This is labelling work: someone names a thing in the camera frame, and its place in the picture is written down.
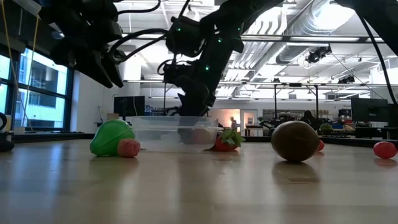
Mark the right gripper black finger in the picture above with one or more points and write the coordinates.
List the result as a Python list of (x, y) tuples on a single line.
[(205, 109), (186, 110)]

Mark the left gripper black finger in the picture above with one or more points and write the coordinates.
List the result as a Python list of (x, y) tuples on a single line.
[(117, 70), (96, 70)]

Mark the red strawberry green leaves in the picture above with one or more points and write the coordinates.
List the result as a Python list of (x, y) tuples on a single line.
[(222, 145)]

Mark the brown kiwi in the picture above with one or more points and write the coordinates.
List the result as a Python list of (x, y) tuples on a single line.
[(295, 141)]

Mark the small red cherry tomato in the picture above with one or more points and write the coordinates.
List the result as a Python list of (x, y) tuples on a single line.
[(321, 145), (385, 150)]

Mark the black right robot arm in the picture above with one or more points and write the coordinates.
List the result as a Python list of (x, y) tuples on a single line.
[(224, 46)]

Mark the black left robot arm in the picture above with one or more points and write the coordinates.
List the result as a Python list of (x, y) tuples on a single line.
[(77, 12)]

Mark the clear plastic tupperware container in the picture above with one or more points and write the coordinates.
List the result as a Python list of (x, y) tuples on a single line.
[(155, 137)]

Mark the person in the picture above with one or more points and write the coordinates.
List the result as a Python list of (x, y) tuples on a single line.
[(232, 123), (308, 119)]

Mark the black monitor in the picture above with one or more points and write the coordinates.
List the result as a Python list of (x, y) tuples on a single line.
[(129, 105), (370, 109), (393, 115)]

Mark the pink raspberry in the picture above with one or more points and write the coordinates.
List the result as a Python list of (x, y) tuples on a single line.
[(128, 148)]

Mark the black rounded object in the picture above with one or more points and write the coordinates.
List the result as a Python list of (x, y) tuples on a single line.
[(4, 144)]

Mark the green potted plant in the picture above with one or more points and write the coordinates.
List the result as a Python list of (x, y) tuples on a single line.
[(326, 128)]

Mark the black ceiling spotlight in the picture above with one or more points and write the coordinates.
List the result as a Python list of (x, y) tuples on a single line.
[(346, 79)]

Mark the black frame stand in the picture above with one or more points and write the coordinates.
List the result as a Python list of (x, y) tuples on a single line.
[(164, 99), (275, 102)]

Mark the large window black frame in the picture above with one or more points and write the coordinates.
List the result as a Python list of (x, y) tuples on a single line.
[(43, 74)]

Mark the black ceiling camera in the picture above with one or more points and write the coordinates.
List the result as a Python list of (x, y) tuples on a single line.
[(317, 55)]

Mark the silver ventilation duct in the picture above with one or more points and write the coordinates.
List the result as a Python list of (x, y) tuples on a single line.
[(311, 28)]

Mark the long ceiling light rail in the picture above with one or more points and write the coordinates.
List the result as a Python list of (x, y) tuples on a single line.
[(326, 39)]

